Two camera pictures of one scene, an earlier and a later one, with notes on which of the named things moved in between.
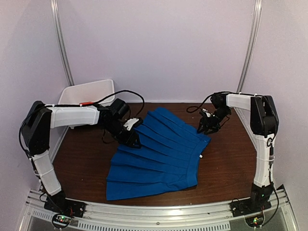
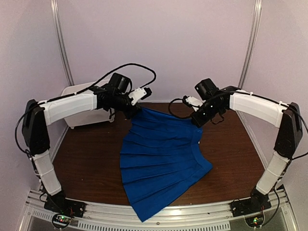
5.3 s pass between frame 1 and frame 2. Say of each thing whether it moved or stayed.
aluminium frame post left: stayed
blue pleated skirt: moved
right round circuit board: stayed
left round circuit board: stayed
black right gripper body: moved
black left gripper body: moved
